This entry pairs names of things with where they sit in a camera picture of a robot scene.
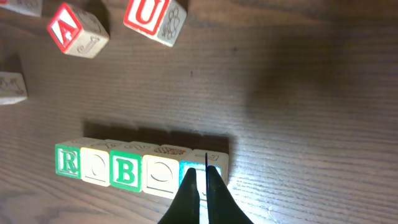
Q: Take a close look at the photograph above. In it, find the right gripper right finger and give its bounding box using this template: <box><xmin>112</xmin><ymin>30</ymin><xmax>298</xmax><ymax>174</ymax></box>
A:
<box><xmin>206</xmin><ymin>166</ymin><xmax>253</xmax><ymax>224</ymax></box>

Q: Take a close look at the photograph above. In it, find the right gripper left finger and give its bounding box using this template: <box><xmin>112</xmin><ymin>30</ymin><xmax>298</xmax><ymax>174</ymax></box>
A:
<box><xmin>158</xmin><ymin>168</ymin><xmax>200</xmax><ymax>224</ymax></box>

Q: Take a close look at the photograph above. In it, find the yellow block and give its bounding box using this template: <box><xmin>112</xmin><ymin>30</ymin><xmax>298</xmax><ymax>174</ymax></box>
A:
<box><xmin>80</xmin><ymin>139</ymin><xmax>127</xmax><ymax>187</ymax></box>
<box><xmin>142</xmin><ymin>144</ymin><xmax>192</xmax><ymax>199</ymax></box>

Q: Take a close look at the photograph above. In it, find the blue T block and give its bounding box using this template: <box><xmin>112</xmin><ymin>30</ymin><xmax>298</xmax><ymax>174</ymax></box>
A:
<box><xmin>178</xmin><ymin>149</ymin><xmax>230</xmax><ymax>202</ymax></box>

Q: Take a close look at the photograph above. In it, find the green B block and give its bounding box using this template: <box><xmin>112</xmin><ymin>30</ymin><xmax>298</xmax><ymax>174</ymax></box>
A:
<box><xmin>109</xmin><ymin>141</ymin><xmax>158</xmax><ymax>192</ymax></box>

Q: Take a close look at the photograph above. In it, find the green R block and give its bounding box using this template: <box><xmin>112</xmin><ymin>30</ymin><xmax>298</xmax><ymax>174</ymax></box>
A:
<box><xmin>55</xmin><ymin>137</ymin><xmax>100</xmax><ymax>179</ymax></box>

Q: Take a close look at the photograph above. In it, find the red U block centre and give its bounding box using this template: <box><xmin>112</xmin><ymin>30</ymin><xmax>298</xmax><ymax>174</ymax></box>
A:
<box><xmin>123</xmin><ymin>0</ymin><xmax>187</xmax><ymax>47</ymax></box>

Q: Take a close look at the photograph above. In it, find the red u block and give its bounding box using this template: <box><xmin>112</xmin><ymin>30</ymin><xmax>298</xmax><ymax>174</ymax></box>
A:
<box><xmin>123</xmin><ymin>0</ymin><xmax>187</xmax><ymax>47</ymax></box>
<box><xmin>1</xmin><ymin>0</ymin><xmax>43</xmax><ymax>17</ymax></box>

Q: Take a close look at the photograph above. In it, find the red A block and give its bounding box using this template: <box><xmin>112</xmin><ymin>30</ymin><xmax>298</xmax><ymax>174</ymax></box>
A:
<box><xmin>47</xmin><ymin>2</ymin><xmax>109</xmax><ymax>58</ymax></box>

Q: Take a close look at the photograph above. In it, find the green N block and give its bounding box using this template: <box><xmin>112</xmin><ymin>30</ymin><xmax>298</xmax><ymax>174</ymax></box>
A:
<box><xmin>1</xmin><ymin>72</ymin><xmax>28</xmax><ymax>105</ymax></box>

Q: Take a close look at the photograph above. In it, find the red U block left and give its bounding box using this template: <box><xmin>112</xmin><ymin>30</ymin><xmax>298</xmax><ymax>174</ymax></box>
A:
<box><xmin>1</xmin><ymin>0</ymin><xmax>43</xmax><ymax>17</ymax></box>

